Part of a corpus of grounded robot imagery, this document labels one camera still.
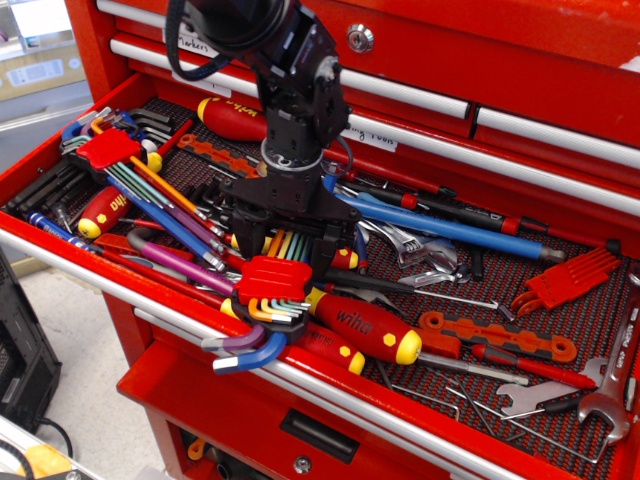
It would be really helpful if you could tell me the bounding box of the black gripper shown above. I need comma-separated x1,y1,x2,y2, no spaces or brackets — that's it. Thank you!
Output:
221,159,361,278

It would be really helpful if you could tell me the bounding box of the rainbow allen key set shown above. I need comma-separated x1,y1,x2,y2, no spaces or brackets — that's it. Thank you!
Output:
201,230,312,374
61,116,226,272

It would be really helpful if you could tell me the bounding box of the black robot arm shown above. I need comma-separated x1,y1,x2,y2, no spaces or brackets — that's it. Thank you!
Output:
165,1,361,280

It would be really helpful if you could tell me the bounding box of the orange black key holder back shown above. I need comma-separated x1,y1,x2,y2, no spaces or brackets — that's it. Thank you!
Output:
177,134,261,179

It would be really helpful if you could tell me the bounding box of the long blue hex key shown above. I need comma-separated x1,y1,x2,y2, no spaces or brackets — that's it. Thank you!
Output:
321,176,567,263

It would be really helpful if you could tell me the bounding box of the black Torx key set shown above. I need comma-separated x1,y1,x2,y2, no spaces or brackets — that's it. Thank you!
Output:
187,179,232,232

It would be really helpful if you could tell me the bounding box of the purple long hex key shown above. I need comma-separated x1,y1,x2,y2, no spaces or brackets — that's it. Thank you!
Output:
127,228,234,297

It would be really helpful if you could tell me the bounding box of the black Allen key set left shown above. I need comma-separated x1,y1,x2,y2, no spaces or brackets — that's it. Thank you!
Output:
3,160,87,216

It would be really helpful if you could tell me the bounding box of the red key holder right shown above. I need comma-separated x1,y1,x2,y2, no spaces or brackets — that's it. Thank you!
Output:
511,247,621,317

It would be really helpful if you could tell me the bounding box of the loose thin hex key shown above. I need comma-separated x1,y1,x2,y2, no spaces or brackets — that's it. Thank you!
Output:
446,386,608,464

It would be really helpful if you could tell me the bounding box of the large red Wiha screwdriver front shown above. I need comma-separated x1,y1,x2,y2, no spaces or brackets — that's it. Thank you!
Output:
306,288,528,385

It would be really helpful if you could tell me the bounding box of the large red wiha screwdriver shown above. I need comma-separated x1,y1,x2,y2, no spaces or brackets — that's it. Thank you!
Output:
196,96,457,209
306,288,528,385

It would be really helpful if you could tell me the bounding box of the slim red screwdriver front edge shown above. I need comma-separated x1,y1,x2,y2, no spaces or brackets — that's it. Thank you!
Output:
201,297,365,375

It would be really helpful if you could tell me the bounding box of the white cutting tools label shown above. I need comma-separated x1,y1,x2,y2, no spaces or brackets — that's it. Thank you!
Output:
342,126,398,153

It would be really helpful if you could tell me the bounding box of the large red Wiha screwdriver back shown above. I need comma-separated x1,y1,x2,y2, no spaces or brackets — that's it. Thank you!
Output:
196,96,457,209

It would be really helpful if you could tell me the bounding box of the chrome adjustable wrench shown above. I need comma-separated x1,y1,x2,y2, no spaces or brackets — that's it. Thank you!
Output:
359,220,471,287

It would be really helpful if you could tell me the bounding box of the small red Wiha screwdriver left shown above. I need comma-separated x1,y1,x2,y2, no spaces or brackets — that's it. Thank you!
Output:
78,186,132,239

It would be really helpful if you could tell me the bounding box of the silver cabinet lock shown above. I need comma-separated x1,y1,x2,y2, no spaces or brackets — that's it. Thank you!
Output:
347,23,375,53

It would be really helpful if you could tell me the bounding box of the red tool chest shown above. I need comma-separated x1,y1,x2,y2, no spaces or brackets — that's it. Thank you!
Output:
1,1,639,479

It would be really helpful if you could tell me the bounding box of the white Markers label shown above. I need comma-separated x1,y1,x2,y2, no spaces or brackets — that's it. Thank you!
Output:
177,29,219,58

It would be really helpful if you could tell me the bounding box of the black red precision screwdriver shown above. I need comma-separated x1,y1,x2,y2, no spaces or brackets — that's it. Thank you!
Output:
344,179,621,251

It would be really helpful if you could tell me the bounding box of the blue pen screwdriver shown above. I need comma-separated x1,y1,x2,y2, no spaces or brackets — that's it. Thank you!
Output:
27,211,91,251

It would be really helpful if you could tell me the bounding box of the black computer case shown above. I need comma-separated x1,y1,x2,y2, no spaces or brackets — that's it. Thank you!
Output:
1,256,62,433

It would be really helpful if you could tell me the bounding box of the flat thin steel spanner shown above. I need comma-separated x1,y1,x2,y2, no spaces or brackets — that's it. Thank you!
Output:
496,357,607,416

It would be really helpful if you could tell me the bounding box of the small red screwdriver right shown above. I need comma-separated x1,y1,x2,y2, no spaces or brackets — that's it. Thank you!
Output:
471,344,598,390

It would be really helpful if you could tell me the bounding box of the large chrome open-end wrench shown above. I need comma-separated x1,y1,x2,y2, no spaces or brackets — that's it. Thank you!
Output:
577,263,639,446

